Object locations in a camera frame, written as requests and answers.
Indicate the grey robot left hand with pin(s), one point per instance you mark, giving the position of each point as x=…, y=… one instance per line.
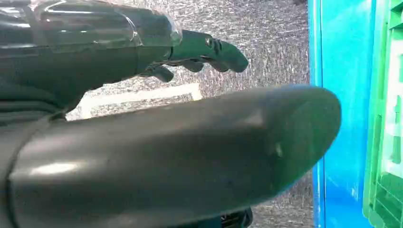
x=157, y=157

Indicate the green plastic crate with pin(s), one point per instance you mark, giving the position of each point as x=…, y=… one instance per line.
x=376, y=141

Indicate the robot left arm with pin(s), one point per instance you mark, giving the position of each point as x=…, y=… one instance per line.
x=22, y=107

